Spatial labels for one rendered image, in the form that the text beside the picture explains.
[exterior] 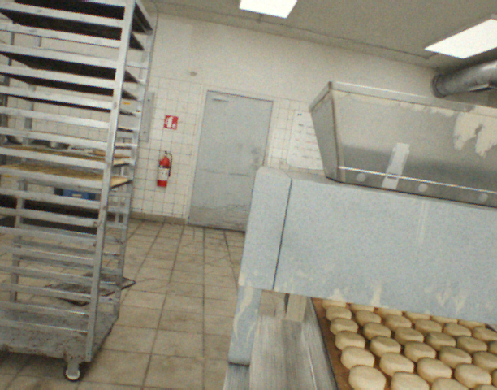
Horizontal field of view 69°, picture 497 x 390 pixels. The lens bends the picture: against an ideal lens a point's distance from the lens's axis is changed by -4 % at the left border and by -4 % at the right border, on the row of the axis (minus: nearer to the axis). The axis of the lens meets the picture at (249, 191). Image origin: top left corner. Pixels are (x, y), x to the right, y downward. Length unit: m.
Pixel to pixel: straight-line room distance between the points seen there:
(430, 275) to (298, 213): 0.20
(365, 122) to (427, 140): 0.10
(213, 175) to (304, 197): 5.17
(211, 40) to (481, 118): 5.37
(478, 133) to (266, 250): 0.35
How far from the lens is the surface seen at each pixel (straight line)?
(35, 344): 2.15
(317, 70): 5.98
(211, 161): 5.65
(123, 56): 1.78
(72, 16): 1.92
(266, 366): 0.72
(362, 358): 0.64
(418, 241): 0.56
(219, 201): 5.71
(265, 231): 0.52
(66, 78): 1.87
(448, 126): 0.60
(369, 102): 0.56
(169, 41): 5.84
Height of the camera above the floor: 1.20
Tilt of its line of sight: 6 degrees down
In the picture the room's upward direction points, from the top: 9 degrees clockwise
